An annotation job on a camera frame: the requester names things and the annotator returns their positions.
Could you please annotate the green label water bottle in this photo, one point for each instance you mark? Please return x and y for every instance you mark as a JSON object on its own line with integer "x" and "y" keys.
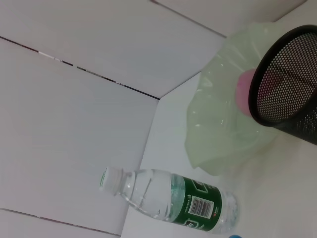
{"x": 173, "y": 198}

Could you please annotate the pink peach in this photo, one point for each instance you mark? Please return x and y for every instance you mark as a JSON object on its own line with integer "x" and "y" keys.
{"x": 245, "y": 94}

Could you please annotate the green glass fruit plate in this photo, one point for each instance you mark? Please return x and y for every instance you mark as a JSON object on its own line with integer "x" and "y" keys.
{"x": 223, "y": 119}

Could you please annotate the black mesh pen holder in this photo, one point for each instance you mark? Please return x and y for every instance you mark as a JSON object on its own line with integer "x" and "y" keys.
{"x": 284, "y": 79}

